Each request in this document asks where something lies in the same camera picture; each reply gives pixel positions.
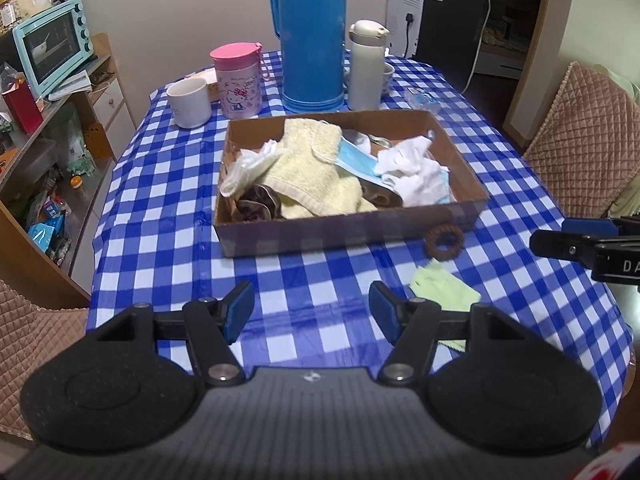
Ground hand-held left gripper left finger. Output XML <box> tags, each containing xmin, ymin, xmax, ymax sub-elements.
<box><xmin>95</xmin><ymin>280</ymin><xmax>256</xmax><ymax>387</ymax></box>

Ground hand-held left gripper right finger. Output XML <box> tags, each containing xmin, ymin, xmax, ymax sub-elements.
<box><xmin>368</xmin><ymin>280</ymin><xmax>532</xmax><ymax>387</ymax></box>

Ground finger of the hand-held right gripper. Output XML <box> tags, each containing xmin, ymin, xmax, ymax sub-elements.
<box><xmin>529</xmin><ymin>229</ymin><xmax>597</xmax><ymax>265</ymax></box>
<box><xmin>560</xmin><ymin>216</ymin><xmax>640</xmax><ymax>239</ymax></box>

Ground light green cloth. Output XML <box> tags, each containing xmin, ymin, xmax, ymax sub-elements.
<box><xmin>408</xmin><ymin>259</ymin><xmax>482</xmax><ymax>352</ymax></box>

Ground brown scrunchie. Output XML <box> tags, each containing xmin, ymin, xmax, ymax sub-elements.
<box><xmin>423</xmin><ymin>223</ymin><xmax>466</xmax><ymax>263</ymax></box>

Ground cardboard box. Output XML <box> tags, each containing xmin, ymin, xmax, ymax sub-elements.
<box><xmin>213</xmin><ymin>109</ymin><xmax>490</xmax><ymax>259</ymax></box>

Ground white gauze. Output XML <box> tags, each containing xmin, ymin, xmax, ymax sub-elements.
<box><xmin>218</xmin><ymin>139</ymin><xmax>284</xmax><ymax>199</ymax></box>

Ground white cloth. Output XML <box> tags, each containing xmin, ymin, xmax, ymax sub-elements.
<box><xmin>374</xmin><ymin>137</ymin><xmax>451</xmax><ymax>207</ymax></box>

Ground blue face mask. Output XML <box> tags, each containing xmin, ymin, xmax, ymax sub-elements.
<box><xmin>333</xmin><ymin>130</ymin><xmax>452</xmax><ymax>207</ymax></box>

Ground yellow towel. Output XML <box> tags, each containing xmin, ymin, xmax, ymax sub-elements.
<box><xmin>260</xmin><ymin>118</ymin><xmax>379</xmax><ymax>220</ymax></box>

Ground beige quilted chair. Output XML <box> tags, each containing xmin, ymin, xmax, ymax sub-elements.
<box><xmin>0</xmin><ymin>279</ymin><xmax>92</xmax><ymax>442</ymax></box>
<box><xmin>522</xmin><ymin>61</ymin><xmax>640</xmax><ymax>222</ymax></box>

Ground grey brown cloth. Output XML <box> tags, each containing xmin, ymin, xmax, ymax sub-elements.
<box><xmin>232</xmin><ymin>184</ymin><xmax>284</xmax><ymax>222</ymax></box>

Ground blue checked tablecloth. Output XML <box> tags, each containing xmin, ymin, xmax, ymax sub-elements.
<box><xmin>90</xmin><ymin>50</ymin><xmax>637</xmax><ymax>453</ymax></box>

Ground clear tissue packet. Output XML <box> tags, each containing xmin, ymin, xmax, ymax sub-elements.
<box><xmin>405</xmin><ymin>87</ymin><xmax>444</xmax><ymax>114</ymax></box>

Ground blue packet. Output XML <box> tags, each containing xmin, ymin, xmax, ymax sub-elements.
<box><xmin>27</xmin><ymin>214</ymin><xmax>67</xmax><ymax>257</ymax></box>

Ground white mug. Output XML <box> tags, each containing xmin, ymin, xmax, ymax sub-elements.
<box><xmin>166</xmin><ymin>78</ymin><xmax>213</xmax><ymax>130</ymax></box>

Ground pink cartoon cup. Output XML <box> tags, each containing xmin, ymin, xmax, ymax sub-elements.
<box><xmin>209</xmin><ymin>42</ymin><xmax>266</xmax><ymax>120</ymax></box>

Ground small brown box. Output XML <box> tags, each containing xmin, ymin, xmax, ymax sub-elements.
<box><xmin>192</xmin><ymin>70</ymin><xmax>222</xmax><ymax>104</ymax></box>

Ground black appliance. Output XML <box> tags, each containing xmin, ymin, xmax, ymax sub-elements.
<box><xmin>414</xmin><ymin>0</ymin><xmax>492</xmax><ymax>82</ymax></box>

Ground white insulated bottle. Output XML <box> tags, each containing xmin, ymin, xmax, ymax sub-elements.
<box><xmin>346</xmin><ymin>20</ymin><xmax>391</xmax><ymax>111</ymax></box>

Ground wooden shelf unit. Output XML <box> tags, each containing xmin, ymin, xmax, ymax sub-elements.
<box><xmin>0</xmin><ymin>32</ymin><xmax>139</xmax><ymax>309</ymax></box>

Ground black power plug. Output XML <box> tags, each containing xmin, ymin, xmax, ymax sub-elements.
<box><xmin>403</xmin><ymin>10</ymin><xmax>419</xmax><ymax>59</ymax></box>

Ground white booklet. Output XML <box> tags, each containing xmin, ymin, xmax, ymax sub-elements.
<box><xmin>47</xmin><ymin>69</ymin><xmax>94</xmax><ymax>102</ymax></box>

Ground blue thermos flask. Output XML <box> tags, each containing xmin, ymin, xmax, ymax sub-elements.
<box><xmin>268</xmin><ymin>0</ymin><xmax>349</xmax><ymax>114</ymax></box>

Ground red box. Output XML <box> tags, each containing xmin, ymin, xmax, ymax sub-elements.
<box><xmin>1</xmin><ymin>81</ymin><xmax>45</xmax><ymax>135</ymax></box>

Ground turquoise toaster oven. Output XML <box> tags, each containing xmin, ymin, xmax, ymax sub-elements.
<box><xmin>12</xmin><ymin>0</ymin><xmax>96</xmax><ymax>99</ymax></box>

